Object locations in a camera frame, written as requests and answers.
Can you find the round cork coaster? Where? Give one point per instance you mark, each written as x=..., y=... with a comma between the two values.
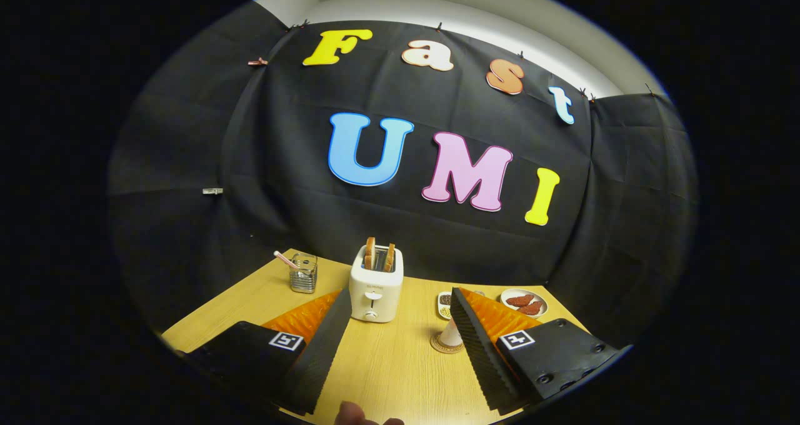
x=440, y=349

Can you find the red meat slice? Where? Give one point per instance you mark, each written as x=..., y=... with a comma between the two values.
x=530, y=308
x=520, y=300

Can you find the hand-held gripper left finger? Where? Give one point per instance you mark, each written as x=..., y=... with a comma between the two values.
x=319, y=356

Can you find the toast slice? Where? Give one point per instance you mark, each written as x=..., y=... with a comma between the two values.
x=370, y=254
x=389, y=258

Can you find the white divided dish with beans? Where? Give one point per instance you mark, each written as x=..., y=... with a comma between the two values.
x=444, y=306

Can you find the pink striped straw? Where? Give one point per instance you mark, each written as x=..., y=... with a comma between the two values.
x=285, y=259

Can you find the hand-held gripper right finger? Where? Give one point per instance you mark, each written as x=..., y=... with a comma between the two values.
x=481, y=356

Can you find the white oval plate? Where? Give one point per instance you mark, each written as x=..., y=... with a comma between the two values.
x=509, y=309

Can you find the clear juice bottle red label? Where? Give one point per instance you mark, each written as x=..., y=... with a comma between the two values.
x=450, y=336

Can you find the white toaster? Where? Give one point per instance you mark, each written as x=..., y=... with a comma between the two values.
x=375, y=287

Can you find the pink clip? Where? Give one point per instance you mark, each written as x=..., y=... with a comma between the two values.
x=257, y=62

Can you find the silver clip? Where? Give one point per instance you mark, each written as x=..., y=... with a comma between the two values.
x=212, y=190

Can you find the wooden table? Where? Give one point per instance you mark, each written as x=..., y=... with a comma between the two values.
x=387, y=362

